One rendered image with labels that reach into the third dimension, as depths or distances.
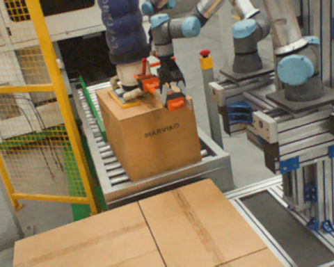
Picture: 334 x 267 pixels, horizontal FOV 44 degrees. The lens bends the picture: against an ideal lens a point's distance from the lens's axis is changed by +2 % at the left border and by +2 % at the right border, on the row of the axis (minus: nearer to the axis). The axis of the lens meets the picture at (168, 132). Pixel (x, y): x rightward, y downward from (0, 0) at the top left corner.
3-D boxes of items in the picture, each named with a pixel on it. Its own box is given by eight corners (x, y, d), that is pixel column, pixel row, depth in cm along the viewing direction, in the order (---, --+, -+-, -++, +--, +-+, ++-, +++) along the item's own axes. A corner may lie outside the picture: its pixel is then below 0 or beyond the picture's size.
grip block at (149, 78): (138, 88, 209) (135, 77, 207) (155, 83, 212) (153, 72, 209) (142, 92, 202) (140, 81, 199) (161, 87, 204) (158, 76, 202)
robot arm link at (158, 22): (165, 16, 157) (145, 18, 160) (170, 45, 161) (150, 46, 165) (172, 12, 163) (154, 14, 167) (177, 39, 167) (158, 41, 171)
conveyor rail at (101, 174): (74, 101, 423) (69, 83, 415) (78, 99, 424) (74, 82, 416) (111, 224, 217) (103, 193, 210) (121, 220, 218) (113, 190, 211)
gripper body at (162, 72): (174, 77, 179) (169, 49, 174) (181, 81, 171) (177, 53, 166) (157, 81, 177) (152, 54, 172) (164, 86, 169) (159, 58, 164)
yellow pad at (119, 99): (107, 93, 244) (106, 85, 242) (123, 89, 246) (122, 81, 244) (122, 110, 214) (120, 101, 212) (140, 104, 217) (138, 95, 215)
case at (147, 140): (109, 147, 270) (94, 90, 253) (165, 129, 280) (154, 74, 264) (136, 188, 217) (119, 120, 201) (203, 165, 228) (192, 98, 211)
